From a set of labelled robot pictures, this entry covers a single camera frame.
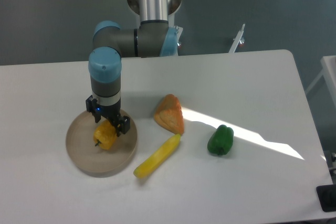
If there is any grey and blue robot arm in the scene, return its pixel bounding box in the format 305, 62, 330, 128
86, 0, 177, 136

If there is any white pedestal leg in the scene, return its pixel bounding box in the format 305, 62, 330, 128
228, 23, 245, 53

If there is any green toy bell pepper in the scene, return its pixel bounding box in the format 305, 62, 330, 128
207, 124, 234, 156

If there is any yellow toy bell pepper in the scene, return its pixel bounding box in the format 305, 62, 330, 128
93, 120, 117, 150

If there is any orange toy bread slice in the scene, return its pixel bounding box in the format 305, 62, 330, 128
154, 94, 184, 135

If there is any black box at table edge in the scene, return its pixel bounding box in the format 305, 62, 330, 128
316, 184, 335, 212

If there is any yellow toy corn cob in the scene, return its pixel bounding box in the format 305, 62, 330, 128
133, 134, 181, 179

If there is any white side table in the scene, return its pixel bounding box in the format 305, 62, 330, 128
305, 56, 335, 183

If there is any round beige plate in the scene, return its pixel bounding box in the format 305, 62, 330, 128
66, 111, 138, 177

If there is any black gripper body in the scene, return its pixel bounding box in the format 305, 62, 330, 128
97, 99, 121, 121

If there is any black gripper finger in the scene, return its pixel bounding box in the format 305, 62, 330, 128
110, 115, 131, 137
86, 96, 101, 123

